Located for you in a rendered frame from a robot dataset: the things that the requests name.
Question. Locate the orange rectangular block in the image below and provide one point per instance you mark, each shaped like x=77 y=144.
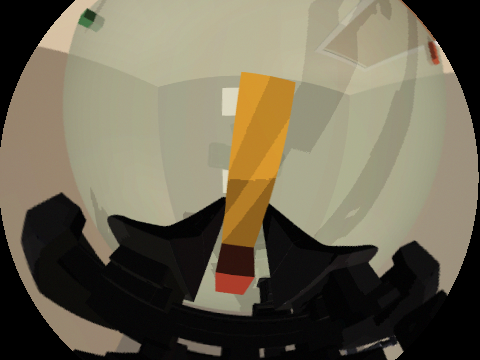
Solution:
x=433 y=52

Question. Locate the orange bar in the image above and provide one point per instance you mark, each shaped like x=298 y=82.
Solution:
x=261 y=122

